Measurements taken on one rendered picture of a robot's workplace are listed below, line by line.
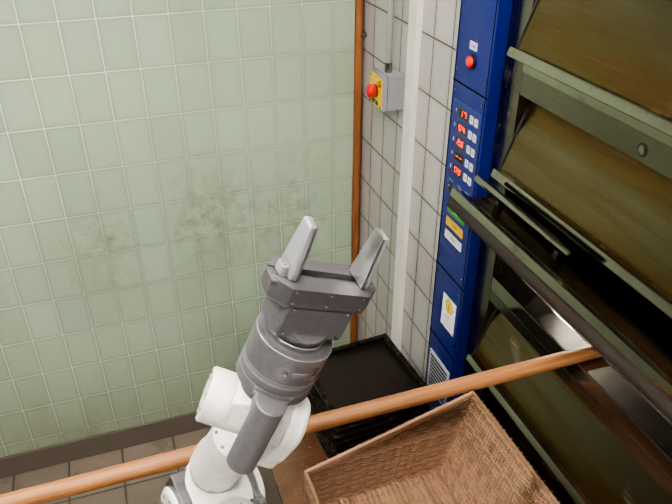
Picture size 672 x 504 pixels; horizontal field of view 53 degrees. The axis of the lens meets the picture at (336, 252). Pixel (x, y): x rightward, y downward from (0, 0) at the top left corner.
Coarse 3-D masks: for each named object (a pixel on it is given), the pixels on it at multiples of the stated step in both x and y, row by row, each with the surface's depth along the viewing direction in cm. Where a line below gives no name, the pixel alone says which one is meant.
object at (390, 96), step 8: (376, 72) 191; (384, 72) 190; (392, 72) 190; (400, 72) 191; (376, 80) 190; (384, 80) 186; (392, 80) 187; (400, 80) 188; (376, 88) 191; (384, 88) 188; (392, 88) 188; (400, 88) 189; (376, 96) 192; (384, 96) 189; (392, 96) 190; (400, 96) 190; (376, 104) 194; (384, 104) 190; (392, 104) 191; (400, 104) 192
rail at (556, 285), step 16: (464, 192) 142; (480, 208) 135; (496, 224) 129; (512, 240) 124; (528, 256) 119; (544, 272) 115; (560, 288) 111; (576, 304) 108; (592, 320) 105; (608, 320) 104; (608, 336) 102; (624, 336) 100; (624, 352) 99; (640, 352) 97; (640, 368) 96; (656, 368) 94; (656, 384) 93
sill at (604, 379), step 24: (504, 288) 157; (528, 288) 157; (528, 312) 149; (552, 312) 149; (552, 336) 141; (576, 336) 141; (600, 360) 135; (600, 384) 129; (624, 384) 129; (624, 408) 124; (648, 408) 124; (648, 432) 119; (648, 456) 119
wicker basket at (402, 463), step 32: (448, 416) 175; (480, 416) 170; (352, 448) 169; (384, 448) 173; (416, 448) 177; (448, 448) 182; (480, 448) 169; (512, 448) 158; (320, 480) 170; (352, 480) 175; (384, 480) 179; (416, 480) 182; (448, 480) 181; (480, 480) 169; (512, 480) 158; (544, 480) 150
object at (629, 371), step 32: (480, 224) 133; (512, 224) 136; (544, 224) 140; (512, 256) 123; (544, 256) 125; (576, 256) 128; (544, 288) 115; (576, 288) 116; (608, 288) 119; (576, 320) 108; (640, 320) 110; (608, 352) 101; (640, 384) 96
